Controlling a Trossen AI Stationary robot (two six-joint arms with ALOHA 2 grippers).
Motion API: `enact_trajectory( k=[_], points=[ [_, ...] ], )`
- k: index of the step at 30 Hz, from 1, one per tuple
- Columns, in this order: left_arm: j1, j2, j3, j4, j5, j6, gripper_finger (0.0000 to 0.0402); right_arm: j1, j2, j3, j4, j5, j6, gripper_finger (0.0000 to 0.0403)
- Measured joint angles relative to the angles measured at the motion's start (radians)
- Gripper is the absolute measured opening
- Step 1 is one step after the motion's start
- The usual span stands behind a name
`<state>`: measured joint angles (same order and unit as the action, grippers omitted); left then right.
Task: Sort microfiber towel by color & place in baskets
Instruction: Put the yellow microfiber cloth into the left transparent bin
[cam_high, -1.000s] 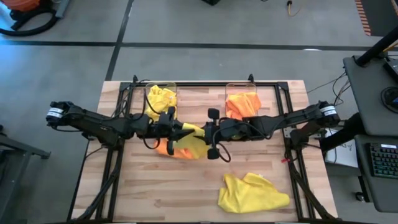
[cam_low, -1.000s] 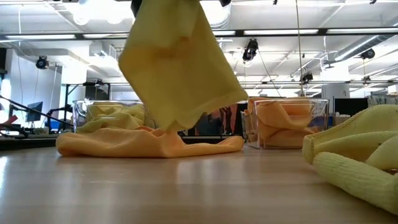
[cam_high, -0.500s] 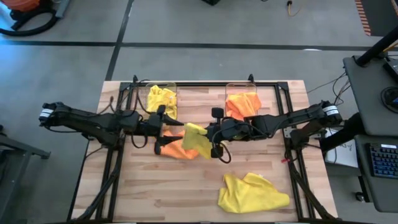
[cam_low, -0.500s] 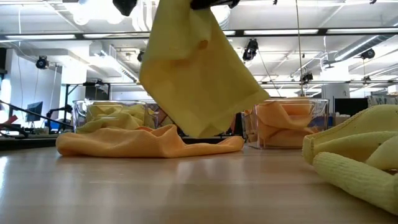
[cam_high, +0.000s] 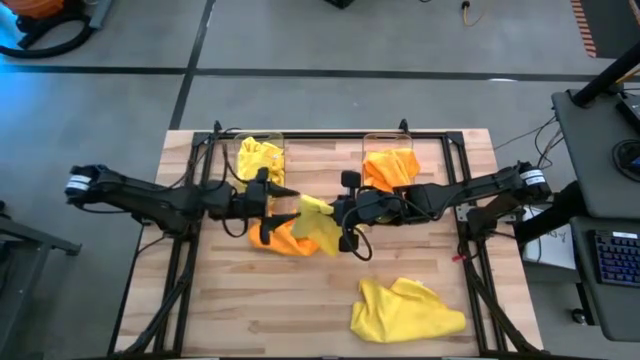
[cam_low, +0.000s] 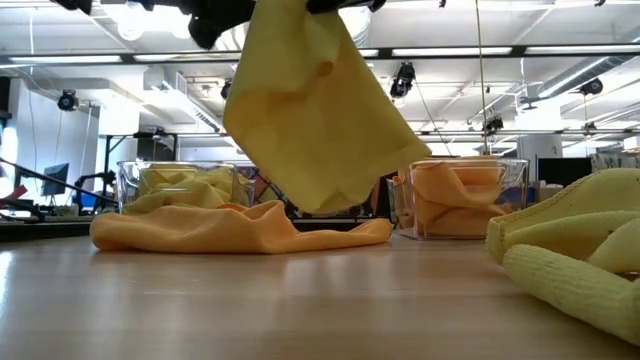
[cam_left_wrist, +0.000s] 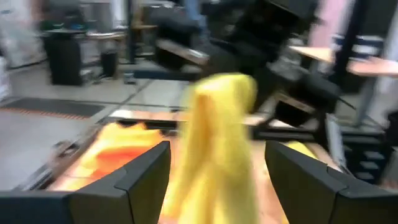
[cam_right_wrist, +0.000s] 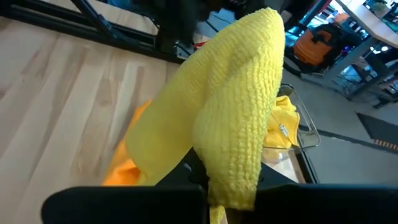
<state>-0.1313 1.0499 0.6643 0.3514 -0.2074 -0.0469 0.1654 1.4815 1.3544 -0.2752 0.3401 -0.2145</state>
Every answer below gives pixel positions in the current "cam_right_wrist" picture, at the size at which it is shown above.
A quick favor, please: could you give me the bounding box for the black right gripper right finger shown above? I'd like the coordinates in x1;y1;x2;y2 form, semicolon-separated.
226;163;398;224

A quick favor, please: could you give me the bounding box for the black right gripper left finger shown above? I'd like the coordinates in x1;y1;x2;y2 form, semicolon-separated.
41;148;210;224

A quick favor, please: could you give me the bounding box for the orange microfiber towel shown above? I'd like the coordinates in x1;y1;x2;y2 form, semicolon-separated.
101;99;154;187

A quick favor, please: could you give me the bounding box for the yellow microfiber towel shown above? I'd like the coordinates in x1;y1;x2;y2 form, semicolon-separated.
125;6;286;224
263;95;301;149

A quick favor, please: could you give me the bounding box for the clear plastic basket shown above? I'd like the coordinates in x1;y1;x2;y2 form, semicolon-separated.
260;83;322;164

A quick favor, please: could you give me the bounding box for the black floor mat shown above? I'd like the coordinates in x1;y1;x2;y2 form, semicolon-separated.
355;111;398;153

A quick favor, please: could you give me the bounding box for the orange black shop vacuum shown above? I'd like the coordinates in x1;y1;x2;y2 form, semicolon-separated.
292;22;363;74

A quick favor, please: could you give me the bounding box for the black diagonal frame strut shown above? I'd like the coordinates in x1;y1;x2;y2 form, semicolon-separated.
70;0;125;41

